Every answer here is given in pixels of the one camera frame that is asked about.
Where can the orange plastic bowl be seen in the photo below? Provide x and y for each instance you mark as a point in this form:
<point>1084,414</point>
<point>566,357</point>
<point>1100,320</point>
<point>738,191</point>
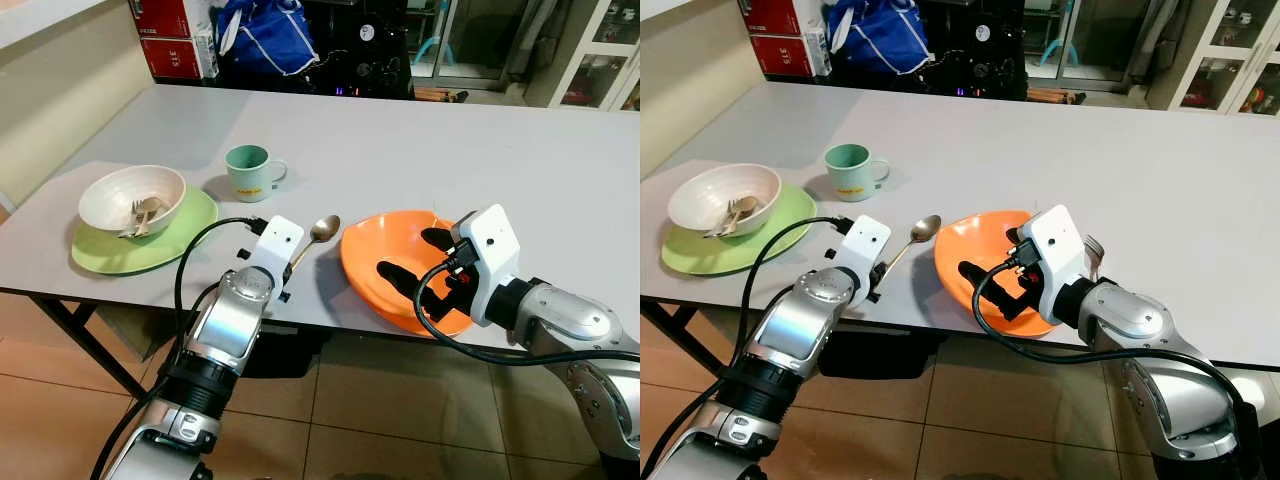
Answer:
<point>975,240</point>
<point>385,245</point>

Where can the golden metal spoon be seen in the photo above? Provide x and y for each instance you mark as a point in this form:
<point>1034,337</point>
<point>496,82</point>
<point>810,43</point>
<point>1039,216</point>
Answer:
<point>325,228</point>
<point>925,228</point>

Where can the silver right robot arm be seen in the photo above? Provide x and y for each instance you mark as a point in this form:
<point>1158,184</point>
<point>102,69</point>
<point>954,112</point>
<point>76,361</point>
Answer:
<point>1150,340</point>
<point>580,330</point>

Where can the silver metal fork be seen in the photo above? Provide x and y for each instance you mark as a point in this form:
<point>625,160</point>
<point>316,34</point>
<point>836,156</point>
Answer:
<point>1094,250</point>

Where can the dark stool under table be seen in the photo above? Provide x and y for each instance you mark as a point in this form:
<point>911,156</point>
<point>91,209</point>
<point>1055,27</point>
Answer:
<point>860,352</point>
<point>280,352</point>

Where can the brown wooden object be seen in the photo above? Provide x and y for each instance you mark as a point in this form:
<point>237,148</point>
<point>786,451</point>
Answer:
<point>440,95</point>
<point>1050,95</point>

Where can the mint green mug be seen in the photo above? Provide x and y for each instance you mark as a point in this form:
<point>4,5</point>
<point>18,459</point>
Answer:
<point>848,170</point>
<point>248,172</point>

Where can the light green plate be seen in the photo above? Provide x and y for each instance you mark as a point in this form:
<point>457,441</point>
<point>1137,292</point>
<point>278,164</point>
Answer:
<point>785,238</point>
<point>185,238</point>

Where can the blue fabric bag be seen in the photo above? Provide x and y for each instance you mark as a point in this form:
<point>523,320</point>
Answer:
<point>880,35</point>
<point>265,35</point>

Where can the black metal table leg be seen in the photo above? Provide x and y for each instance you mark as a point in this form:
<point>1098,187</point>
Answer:
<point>700,345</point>
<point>90,345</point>

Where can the white glass door cabinet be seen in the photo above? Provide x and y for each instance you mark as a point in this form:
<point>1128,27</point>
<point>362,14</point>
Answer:
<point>1220,60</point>
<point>600,55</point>

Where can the white ceramic bowl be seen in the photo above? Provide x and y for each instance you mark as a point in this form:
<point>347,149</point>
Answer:
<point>105,195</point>
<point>695,195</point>

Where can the wooden spoon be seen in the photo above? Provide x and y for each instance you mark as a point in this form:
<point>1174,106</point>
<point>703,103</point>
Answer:
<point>153,208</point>
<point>743,207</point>

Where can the wooden fork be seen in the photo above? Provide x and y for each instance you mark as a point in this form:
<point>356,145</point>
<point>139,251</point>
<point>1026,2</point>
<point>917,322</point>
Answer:
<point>720,218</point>
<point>136,218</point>

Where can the red cardboard box white label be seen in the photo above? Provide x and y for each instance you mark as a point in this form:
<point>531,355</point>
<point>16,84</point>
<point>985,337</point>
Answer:
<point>170,58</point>
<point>785,55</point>

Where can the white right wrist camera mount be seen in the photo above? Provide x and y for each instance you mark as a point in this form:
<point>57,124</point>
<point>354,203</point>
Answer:
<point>1055,250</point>
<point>490,250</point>

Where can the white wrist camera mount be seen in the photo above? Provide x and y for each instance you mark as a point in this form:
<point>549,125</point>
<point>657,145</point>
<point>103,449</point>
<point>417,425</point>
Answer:
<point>490,250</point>
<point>1055,250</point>
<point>275,245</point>
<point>862,245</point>

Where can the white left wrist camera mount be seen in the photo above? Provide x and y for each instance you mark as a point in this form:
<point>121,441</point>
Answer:
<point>275,245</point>
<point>862,245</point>

